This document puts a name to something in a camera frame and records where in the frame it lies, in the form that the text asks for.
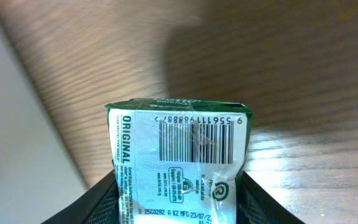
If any green and white soap packet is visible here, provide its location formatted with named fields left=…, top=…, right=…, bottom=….
left=106, top=98, right=252, bottom=223

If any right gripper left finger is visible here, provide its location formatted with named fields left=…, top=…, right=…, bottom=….
left=42, top=170, right=119, bottom=224

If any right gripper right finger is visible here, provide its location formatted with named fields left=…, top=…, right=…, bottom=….
left=236, top=171, right=305, bottom=224

